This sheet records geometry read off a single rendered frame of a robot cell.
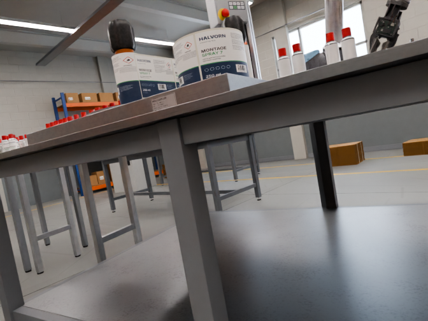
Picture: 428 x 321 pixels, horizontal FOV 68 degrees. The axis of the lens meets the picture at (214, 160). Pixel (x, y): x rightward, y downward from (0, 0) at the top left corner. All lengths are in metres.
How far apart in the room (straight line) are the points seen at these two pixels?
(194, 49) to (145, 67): 0.29
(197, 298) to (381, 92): 0.57
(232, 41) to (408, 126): 6.02
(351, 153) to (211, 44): 4.66
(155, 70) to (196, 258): 0.66
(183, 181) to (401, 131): 6.23
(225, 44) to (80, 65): 9.03
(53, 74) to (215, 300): 8.90
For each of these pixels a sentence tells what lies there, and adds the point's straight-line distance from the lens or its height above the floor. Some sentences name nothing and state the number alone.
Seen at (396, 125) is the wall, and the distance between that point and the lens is 6.79.
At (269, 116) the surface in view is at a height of 0.77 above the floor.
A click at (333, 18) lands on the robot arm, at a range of 1.78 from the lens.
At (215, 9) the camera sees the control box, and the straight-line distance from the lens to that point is 1.65.
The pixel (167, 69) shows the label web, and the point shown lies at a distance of 1.18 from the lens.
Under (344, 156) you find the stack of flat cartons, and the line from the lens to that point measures 5.42.
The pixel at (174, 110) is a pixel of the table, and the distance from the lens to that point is 0.67.
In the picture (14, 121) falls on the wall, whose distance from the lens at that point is 8.85.
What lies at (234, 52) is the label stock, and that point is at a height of 0.96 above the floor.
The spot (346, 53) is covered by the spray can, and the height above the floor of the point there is 0.99.
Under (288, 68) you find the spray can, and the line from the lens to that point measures 1.44.
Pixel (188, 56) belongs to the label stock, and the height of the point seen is 0.97.
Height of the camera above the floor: 0.74
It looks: 3 degrees down
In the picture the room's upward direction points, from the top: 10 degrees counter-clockwise
